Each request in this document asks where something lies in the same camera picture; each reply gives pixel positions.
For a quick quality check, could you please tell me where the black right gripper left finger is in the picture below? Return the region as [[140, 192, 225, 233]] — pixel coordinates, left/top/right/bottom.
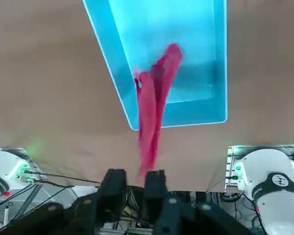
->
[[4, 168, 128, 235]]

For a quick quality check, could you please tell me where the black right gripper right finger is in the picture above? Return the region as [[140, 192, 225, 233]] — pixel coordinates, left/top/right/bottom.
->
[[142, 170, 250, 235]]

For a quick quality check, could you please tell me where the red cloth rag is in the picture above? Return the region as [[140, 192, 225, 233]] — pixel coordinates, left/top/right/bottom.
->
[[133, 43, 183, 181]]

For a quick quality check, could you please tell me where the blue plastic storage box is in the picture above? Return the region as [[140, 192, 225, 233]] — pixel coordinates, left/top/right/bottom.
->
[[82, 0, 228, 131]]

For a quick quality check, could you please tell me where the black base cable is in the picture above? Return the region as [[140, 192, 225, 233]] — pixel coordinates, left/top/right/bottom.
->
[[26, 170, 102, 184]]

